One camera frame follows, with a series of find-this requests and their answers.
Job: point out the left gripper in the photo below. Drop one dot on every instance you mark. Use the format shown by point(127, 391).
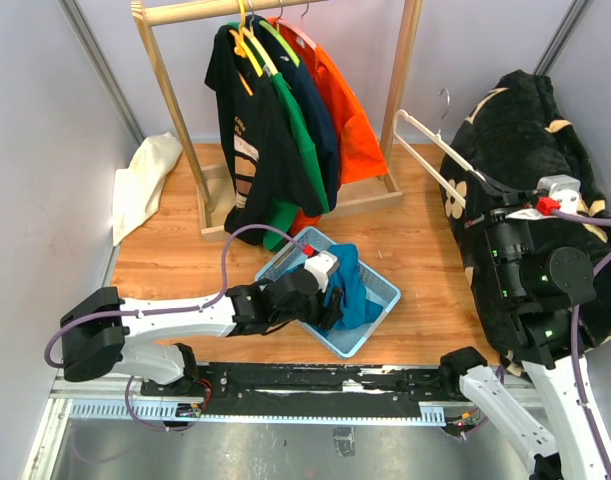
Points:
point(326, 317)

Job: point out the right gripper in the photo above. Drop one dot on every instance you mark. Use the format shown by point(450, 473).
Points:
point(489, 202)

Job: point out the teal blue t shirt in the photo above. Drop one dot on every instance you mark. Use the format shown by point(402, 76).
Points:
point(357, 309)

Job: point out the white plastic hanger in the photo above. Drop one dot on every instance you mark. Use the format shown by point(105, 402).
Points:
point(436, 139)

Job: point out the orange t shirt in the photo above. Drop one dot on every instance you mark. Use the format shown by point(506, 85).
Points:
point(360, 157)

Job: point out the pink plastic hanger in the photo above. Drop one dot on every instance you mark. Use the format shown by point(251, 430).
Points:
point(303, 38)

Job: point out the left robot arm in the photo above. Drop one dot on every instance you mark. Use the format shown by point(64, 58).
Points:
point(107, 334)

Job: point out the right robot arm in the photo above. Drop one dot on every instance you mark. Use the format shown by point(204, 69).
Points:
point(538, 297)

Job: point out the green t shirt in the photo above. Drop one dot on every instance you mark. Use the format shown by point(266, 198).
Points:
point(267, 235)

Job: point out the black printed t shirt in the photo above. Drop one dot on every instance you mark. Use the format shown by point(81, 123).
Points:
point(268, 174)

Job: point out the navy blue t shirt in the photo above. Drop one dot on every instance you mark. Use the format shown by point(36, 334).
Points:
point(317, 118)

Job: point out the lime green hanger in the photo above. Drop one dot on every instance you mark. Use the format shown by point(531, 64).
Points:
point(287, 54)

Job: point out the yellow hanger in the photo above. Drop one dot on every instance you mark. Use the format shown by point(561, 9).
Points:
point(242, 47)

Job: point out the light blue plastic basket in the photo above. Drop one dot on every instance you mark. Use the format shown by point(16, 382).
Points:
point(367, 298)

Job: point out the black floral blanket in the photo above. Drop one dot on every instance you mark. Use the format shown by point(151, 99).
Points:
point(516, 135)

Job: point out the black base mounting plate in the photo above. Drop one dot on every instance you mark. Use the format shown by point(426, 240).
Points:
point(313, 392)

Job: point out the wooden clothes rack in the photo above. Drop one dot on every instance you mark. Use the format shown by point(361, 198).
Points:
point(213, 196)

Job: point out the cream white cloth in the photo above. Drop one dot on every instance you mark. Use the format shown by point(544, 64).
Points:
point(138, 188)

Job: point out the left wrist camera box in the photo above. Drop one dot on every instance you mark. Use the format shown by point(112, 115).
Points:
point(322, 266)

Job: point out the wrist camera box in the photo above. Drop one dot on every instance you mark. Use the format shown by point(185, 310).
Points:
point(322, 266)
point(558, 192)

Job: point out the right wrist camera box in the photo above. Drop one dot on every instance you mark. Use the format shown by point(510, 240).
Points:
point(558, 192)

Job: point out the aluminium rail frame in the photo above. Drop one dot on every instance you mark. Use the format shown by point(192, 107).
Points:
point(115, 397)

